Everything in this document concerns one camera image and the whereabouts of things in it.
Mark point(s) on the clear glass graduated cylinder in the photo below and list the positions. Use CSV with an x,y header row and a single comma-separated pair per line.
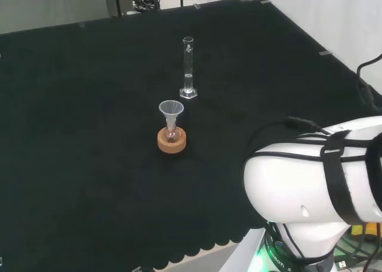
x,y
188,75

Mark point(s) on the small round-bottom glass flask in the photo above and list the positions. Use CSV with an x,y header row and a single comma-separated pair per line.
x,y
171,136

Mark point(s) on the clear plastic funnel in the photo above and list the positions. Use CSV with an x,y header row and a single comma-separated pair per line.
x,y
170,108

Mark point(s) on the black bench cloth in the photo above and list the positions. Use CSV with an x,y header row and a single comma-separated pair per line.
x,y
89,134

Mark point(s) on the white mounting plate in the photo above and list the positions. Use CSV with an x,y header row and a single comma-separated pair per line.
x,y
249,251

